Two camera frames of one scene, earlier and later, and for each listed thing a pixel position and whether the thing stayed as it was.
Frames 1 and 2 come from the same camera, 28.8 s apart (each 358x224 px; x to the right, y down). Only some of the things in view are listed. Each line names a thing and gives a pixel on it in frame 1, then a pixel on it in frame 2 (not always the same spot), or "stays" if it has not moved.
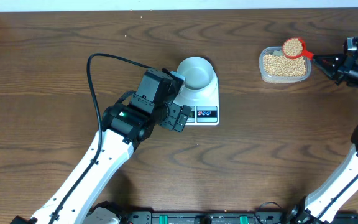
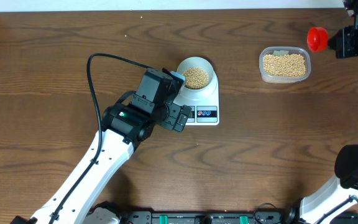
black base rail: (270, 217) stays
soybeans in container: (281, 66) stays
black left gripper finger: (176, 116) stays
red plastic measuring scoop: (294, 48) → (317, 39)
